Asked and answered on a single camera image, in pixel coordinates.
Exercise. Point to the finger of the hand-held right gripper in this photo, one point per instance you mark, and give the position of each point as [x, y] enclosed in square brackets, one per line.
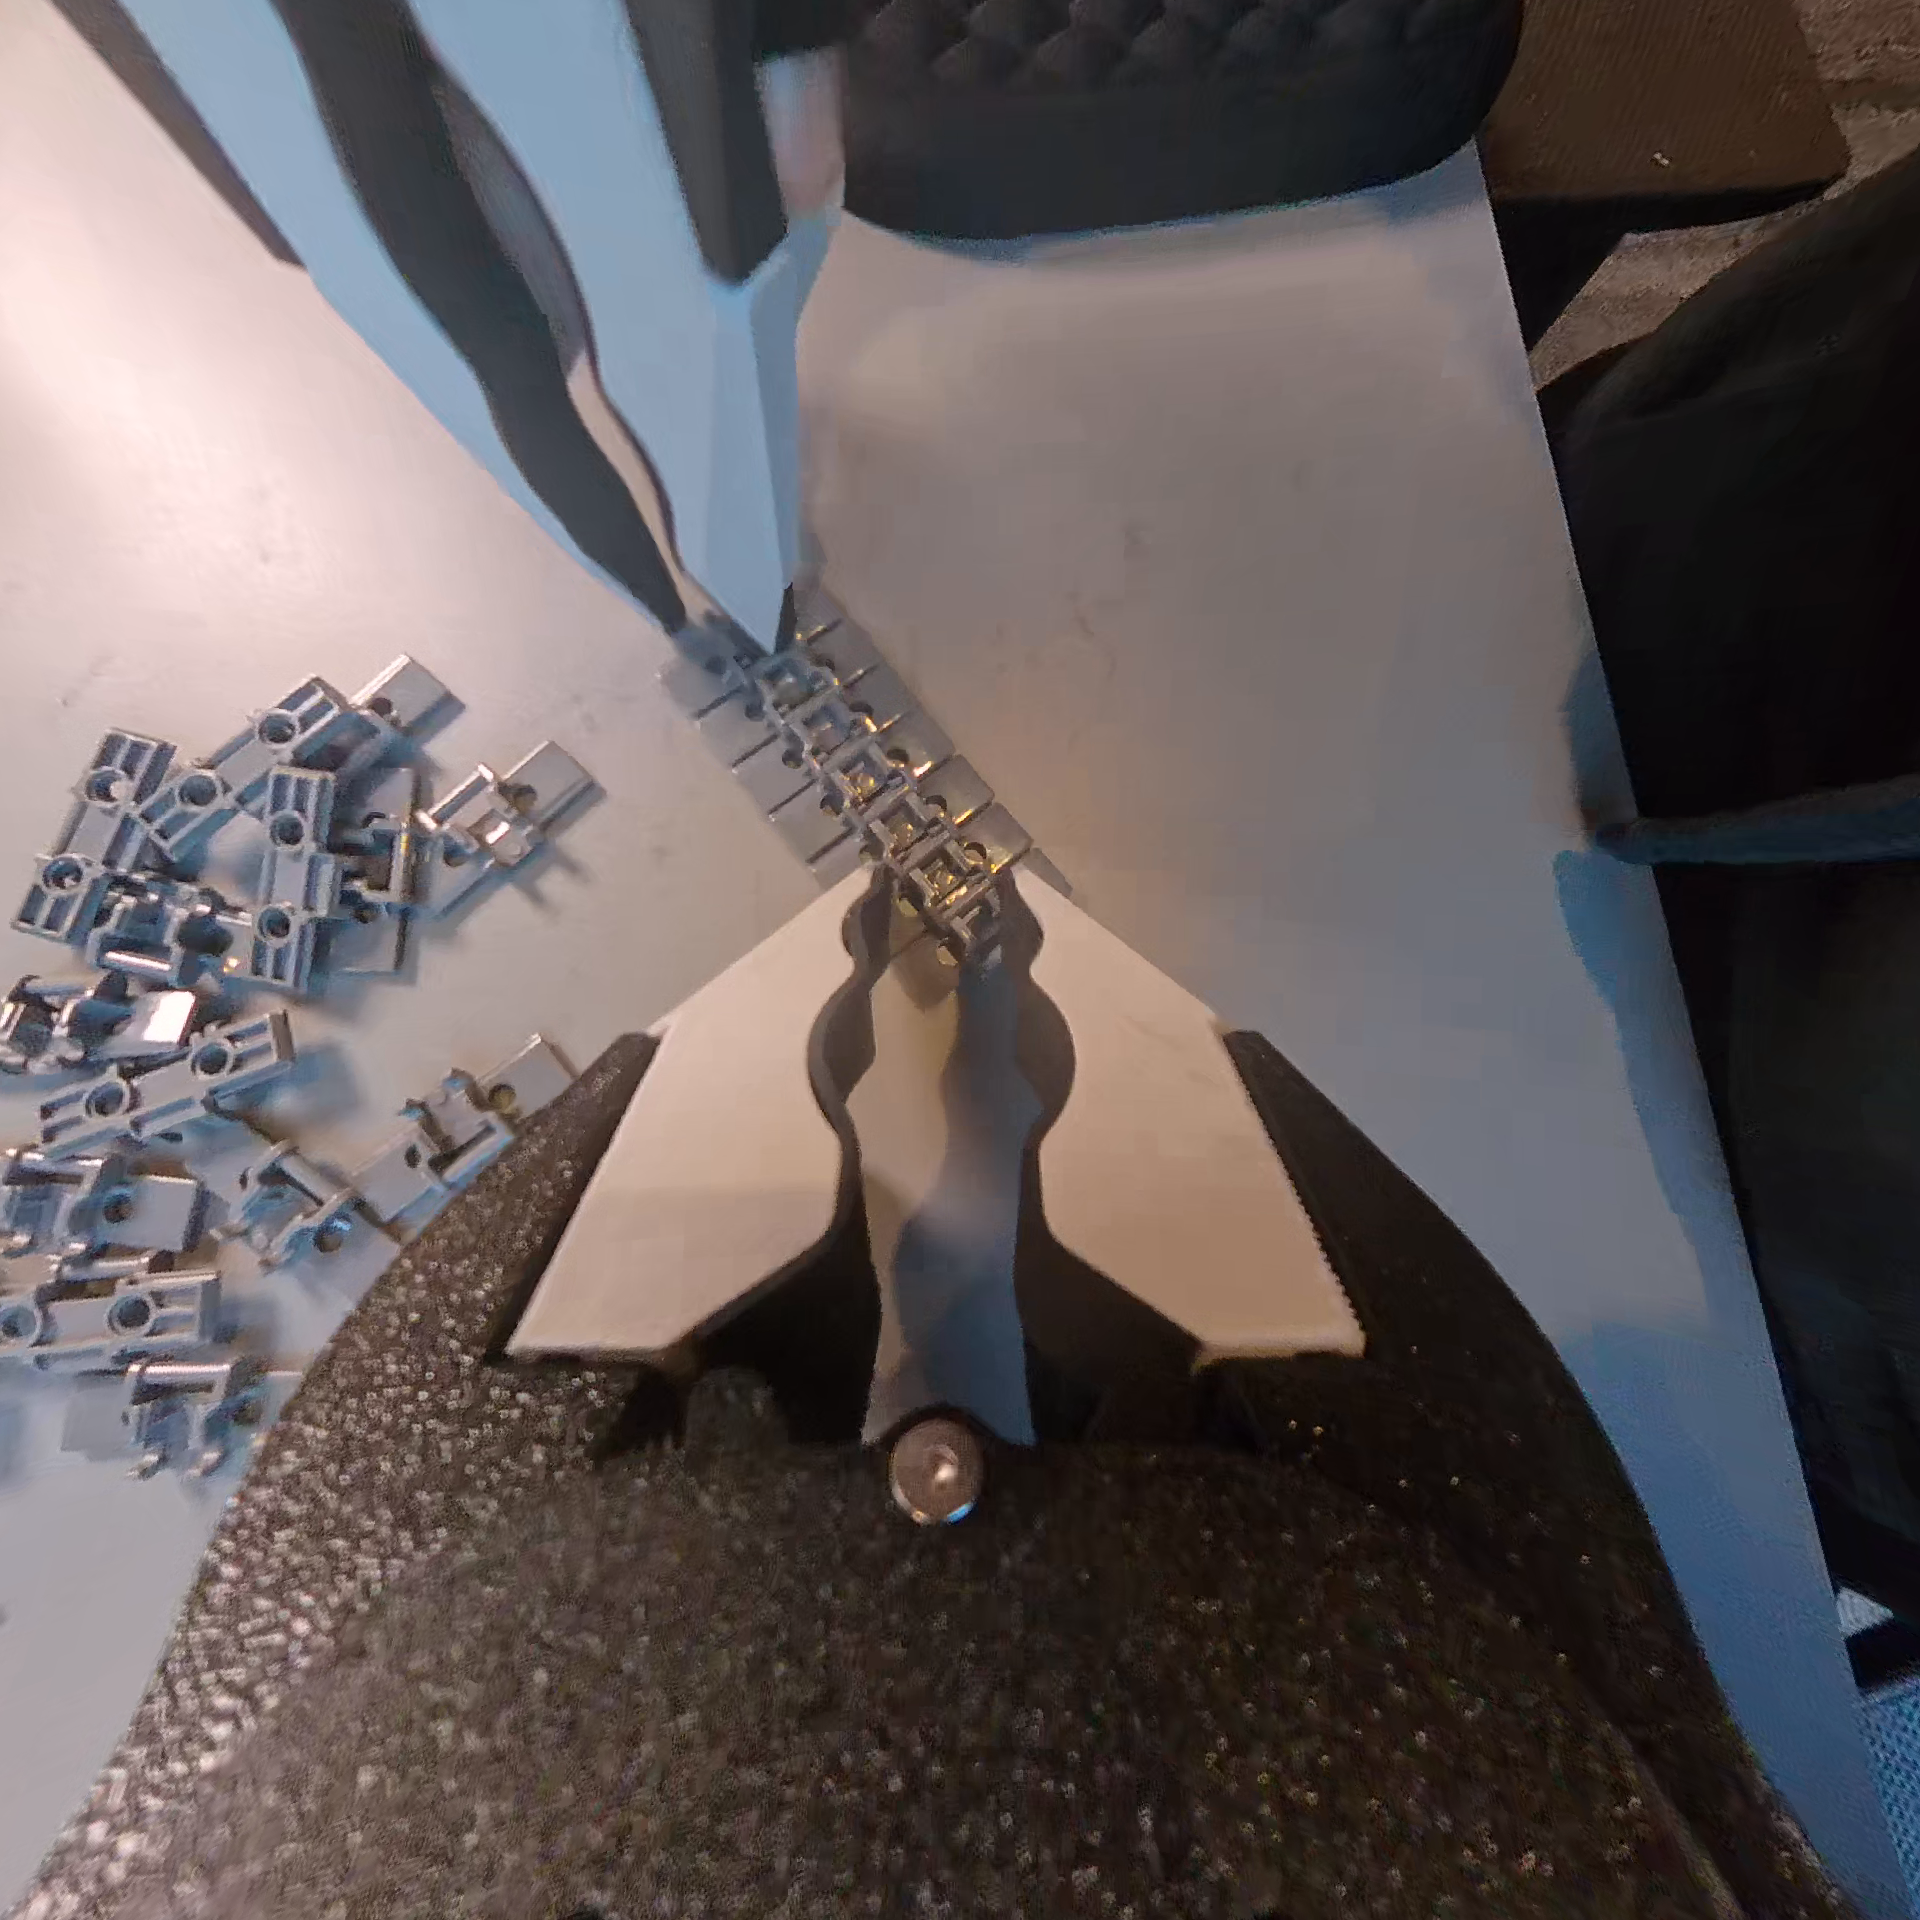
[297, 163]
[631, 223]

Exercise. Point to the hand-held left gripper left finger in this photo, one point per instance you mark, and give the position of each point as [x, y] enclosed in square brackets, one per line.
[692, 1186]

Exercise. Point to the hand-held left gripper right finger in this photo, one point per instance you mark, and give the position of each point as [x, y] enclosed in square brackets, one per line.
[1184, 1186]

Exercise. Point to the pile of grey track links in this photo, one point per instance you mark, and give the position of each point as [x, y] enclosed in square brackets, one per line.
[223, 902]

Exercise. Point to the grey desk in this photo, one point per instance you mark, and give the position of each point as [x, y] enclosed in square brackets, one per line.
[1200, 524]

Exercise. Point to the person's right hand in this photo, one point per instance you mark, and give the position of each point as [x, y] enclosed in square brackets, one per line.
[803, 133]

